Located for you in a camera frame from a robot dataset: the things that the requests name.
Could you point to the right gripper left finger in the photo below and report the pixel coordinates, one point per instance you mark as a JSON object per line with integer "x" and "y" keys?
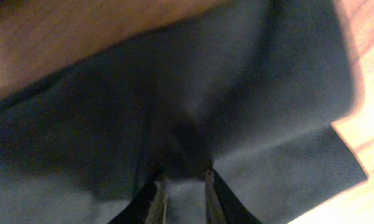
{"x": 149, "y": 205}

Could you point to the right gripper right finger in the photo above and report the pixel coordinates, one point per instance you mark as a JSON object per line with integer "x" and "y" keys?
{"x": 221, "y": 204}

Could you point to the black pants red waistband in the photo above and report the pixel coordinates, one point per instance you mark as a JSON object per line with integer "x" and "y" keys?
{"x": 99, "y": 97}

